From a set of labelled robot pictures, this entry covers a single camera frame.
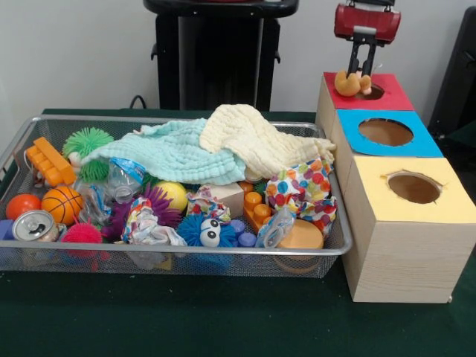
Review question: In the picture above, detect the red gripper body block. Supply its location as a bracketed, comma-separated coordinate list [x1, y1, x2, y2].
[333, 1, 402, 45]

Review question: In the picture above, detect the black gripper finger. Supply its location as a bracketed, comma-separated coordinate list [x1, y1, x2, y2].
[347, 38, 364, 81]
[361, 40, 377, 80]

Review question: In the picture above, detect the brown plush toy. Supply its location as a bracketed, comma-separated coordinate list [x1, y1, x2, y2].
[334, 69, 373, 98]

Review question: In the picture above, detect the cream muslin cloth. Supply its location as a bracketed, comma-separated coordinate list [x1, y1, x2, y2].
[199, 103, 337, 178]

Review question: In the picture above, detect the wooden box with three holes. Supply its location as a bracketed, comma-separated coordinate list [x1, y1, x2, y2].
[315, 71, 476, 304]

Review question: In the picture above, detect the black flat panel stand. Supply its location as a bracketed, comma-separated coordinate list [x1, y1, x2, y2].
[427, 6, 476, 141]

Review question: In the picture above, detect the crumpled polka dot paper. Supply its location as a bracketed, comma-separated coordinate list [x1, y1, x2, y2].
[264, 158, 338, 239]

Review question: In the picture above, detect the mint green muslin cloth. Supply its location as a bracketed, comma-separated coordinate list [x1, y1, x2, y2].
[80, 118, 246, 186]

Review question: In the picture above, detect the blue spiky ball with eyes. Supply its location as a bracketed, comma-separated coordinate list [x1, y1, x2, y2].
[176, 212, 239, 248]

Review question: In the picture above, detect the green spiky rubber ball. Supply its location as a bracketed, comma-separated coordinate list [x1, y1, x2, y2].
[62, 127, 115, 183]

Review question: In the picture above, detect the dark green tablecloth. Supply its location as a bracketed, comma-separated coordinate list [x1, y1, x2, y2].
[0, 107, 476, 357]

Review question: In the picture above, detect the orange toy building brick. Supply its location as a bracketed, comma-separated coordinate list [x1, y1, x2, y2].
[25, 136, 79, 187]

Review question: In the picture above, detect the pink spiky rubber ball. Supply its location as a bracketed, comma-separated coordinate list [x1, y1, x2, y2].
[60, 217, 105, 257]

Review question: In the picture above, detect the small orange basketball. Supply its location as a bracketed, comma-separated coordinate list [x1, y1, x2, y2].
[40, 185, 85, 225]

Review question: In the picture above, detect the silver drink can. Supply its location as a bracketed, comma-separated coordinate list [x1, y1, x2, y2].
[12, 209, 60, 242]

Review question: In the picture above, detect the smooth orange-red ball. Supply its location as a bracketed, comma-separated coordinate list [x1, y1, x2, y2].
[5, 193, 42, 221]

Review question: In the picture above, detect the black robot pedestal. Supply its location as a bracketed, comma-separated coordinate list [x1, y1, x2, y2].
[143, 0, 300, 112]

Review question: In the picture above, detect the shallow wire mesh bin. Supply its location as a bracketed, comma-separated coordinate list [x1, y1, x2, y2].
[0, 114, 353, 279]

